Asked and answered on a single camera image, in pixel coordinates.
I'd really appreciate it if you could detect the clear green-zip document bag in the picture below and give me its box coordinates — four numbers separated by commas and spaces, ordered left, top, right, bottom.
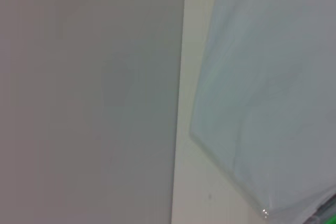
189, 0, 336, 224

